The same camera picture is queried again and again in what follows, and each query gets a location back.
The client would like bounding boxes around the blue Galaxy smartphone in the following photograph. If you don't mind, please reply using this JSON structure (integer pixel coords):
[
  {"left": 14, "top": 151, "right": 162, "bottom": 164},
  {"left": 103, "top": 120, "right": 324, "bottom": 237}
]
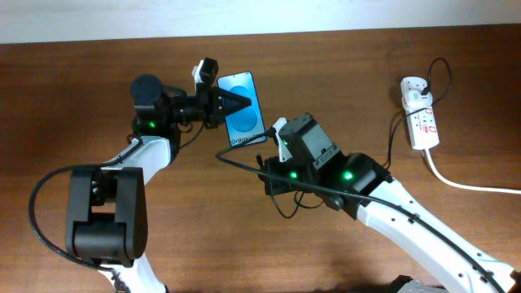
[{"left": 217, "top": 72, "right": 265, "bottom": 146}]

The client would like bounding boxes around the black charging cable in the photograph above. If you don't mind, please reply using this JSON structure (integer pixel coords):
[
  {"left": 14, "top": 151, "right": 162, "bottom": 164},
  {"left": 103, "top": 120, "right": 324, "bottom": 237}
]
[{"left": 255, "top": 56, "right": 453, "bottom": 220}]

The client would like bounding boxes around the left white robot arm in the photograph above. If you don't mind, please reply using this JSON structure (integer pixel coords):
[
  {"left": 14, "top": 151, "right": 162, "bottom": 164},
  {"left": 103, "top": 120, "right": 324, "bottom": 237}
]
[{"left": 65, "top": 58, "right": 251, "bottom": 292}]

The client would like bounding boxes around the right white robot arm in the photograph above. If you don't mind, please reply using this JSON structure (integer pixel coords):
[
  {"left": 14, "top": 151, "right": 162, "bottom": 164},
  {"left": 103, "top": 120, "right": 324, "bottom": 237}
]
[{"left": 265, "top": 113, "right": 520, "bottom": 292}]

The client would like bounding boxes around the white USB charger plug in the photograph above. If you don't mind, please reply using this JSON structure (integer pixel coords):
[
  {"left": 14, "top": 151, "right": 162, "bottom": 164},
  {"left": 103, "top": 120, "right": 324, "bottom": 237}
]
[{"left": 401, "top": 77, "right": 433, "bottom": 112}]

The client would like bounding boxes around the white power strip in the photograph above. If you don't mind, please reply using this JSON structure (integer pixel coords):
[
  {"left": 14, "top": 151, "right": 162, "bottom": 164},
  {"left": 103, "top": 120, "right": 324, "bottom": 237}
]
[{"left": 400, "top": 76, "right": 441, "bottom": 151}]

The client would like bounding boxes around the white power strip cord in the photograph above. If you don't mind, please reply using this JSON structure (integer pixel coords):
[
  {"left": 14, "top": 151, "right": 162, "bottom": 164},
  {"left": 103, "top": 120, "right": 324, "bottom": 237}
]
[{"left": 422, "top": 147, "right": 521, "bottom": 195}]

